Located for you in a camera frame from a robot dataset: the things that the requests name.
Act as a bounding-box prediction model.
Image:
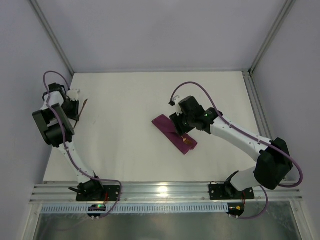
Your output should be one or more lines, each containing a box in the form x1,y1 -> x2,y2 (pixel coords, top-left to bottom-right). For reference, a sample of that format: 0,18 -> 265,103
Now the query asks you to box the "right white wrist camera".
169,95 -> 183,116

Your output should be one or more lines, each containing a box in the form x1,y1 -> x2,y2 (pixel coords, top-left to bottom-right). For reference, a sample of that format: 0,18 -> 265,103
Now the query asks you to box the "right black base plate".
208,181 -> 255,200

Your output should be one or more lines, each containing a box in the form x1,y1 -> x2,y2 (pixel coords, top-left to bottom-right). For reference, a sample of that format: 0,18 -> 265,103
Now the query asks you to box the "front aluminium rail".
29,181 -> 303,204

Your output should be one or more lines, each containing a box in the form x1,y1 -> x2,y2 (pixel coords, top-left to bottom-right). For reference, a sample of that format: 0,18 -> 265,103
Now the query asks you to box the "aluminium rail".
242,69 -> 274,139
29,181 -> 303,204

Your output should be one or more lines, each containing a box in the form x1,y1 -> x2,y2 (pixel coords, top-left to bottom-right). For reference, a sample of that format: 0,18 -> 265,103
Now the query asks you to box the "purple satin napkin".
151,114 -> 198,155

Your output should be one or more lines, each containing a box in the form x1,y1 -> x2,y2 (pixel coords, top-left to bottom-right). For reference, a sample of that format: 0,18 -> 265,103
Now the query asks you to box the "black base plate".
208,181 -> 255,200
76,185 -> 120,202

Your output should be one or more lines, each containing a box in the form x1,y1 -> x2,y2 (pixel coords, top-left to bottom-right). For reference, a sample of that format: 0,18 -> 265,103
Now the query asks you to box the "grey slotted cable duct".
40,202 -> 229,215

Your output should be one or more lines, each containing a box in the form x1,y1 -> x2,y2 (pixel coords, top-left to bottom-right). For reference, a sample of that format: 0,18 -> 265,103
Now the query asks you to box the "right corner aluminium post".
248,0 -> 296,75

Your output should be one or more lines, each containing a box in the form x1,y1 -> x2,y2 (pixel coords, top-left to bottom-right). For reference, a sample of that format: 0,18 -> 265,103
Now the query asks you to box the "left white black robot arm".
32,83 -> 106,202

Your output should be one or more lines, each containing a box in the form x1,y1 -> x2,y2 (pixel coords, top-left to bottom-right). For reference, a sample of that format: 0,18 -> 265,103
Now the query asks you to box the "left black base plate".
76,185 -> 120,202

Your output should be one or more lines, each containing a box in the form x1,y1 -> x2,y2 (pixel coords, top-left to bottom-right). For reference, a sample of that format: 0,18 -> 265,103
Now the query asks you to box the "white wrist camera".
169,95 -> 183,116
67,89 -> 81,101

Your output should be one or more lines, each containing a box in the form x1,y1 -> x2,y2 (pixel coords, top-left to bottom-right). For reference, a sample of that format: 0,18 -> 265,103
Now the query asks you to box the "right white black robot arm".
169,96 -> 293,199

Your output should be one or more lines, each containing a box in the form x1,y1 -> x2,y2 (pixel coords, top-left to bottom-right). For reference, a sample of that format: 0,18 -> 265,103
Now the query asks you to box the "right side aluminium rail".
242,69 -> 274,139

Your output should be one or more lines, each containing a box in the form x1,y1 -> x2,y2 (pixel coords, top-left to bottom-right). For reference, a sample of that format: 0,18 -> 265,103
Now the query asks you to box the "corner aluminium post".
27,0 -> 75,77
248,0 -> 296,75

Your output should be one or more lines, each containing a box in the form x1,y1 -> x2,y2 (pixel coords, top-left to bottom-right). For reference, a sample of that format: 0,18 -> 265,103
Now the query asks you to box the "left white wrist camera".
67,89 -> 81,101

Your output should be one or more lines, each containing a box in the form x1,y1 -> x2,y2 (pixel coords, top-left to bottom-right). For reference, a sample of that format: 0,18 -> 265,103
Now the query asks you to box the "left corner aluminium post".
27,0 -> 75,77

